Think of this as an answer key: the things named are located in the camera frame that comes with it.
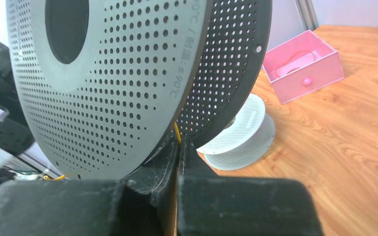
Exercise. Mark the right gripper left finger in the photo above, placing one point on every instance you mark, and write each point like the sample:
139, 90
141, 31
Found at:
138, 205

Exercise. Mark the white cable spool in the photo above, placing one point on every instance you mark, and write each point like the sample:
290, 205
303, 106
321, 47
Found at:
244, 141

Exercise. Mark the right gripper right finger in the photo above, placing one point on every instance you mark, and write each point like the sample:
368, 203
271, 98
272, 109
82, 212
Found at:
210, 205

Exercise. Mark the pink plastic box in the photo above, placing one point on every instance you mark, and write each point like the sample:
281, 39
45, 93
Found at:
302, 65

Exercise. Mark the black cable spool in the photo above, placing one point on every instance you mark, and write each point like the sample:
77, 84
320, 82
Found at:
102, 82

